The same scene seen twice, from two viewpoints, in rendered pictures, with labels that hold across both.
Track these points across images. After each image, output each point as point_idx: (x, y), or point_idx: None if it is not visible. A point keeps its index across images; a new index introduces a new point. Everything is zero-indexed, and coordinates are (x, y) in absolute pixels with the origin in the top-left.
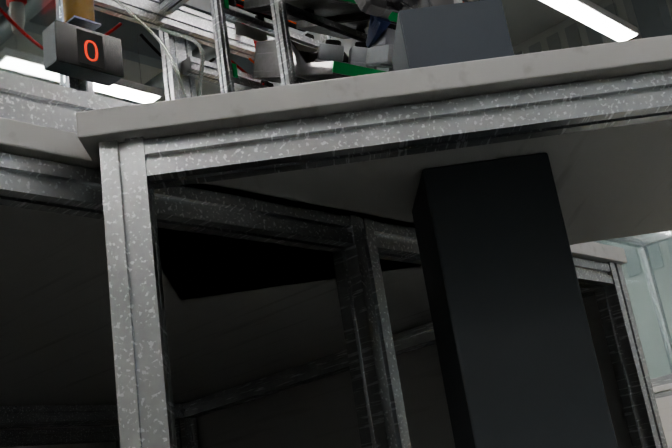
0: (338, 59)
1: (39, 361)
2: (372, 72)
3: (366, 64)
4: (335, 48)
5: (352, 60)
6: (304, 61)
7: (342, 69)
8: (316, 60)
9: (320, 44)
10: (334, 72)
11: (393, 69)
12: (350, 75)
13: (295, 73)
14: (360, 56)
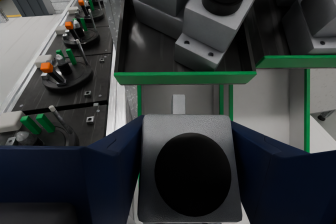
0: (168, 12)
1: None
2: (208, 78)
3: (171, 103)
4: None
5: (185, 33)
6: None
7: (137, 81)
8: (134, 2)
9: None
10: (122, 84)
11: None
12: (157, 84)
13: (120, 3)
14: (200, 32)
